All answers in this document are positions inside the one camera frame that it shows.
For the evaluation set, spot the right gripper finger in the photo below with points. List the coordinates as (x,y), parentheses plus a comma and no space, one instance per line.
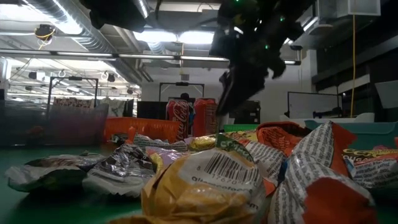
(278,70)
(239,90)

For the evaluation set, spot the orange wrapper with striped back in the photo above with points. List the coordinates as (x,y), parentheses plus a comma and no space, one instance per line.
(155,143)

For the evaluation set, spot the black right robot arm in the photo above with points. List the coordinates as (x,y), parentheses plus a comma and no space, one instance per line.
(295,12)

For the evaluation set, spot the silver and red candy wrapper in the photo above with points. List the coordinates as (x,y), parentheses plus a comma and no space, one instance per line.
(335,205)

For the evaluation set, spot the pile of candy packets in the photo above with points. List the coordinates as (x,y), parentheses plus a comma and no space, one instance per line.
(18,208)

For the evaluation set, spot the green plastic basket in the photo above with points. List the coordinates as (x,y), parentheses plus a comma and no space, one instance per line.
(241,127)

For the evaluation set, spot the orange-red soda can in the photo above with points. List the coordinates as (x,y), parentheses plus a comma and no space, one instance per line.
(205,118)

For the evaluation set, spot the person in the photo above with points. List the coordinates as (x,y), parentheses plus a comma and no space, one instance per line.
(185,97)

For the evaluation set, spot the long ceiling light strip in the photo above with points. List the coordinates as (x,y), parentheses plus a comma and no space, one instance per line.
(155,57)

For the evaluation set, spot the orange Reese's wrapper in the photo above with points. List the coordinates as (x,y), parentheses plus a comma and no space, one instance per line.
(314,146)
(280,138)

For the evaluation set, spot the Coca-Cola can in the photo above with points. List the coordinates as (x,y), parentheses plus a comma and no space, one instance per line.
(178,118)

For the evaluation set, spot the white wrapper with green print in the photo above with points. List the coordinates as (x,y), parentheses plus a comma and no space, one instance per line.
(264,161)

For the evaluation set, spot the black monitor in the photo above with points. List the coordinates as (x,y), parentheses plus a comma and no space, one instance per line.
(152,110)

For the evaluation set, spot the purple yellow Sour Patch pack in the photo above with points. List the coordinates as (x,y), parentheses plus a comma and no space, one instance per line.
(169,155)

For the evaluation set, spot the orange plastic basket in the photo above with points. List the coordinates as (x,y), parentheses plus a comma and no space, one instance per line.
(146,127)

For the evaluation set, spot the yellow wrapper with barcode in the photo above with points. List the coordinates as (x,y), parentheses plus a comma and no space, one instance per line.
(192,193)

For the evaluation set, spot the teal plastic bin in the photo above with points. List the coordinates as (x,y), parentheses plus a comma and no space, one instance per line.
(373,133)

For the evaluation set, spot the smoky clear plastic bin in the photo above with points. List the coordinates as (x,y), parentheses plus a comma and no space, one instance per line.
(18,121)

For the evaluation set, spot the black frame with white board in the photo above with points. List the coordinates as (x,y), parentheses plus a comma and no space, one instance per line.
(311,105)

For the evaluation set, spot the black metal frame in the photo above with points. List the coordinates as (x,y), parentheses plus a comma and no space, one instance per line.
(182,84)
(49,93)

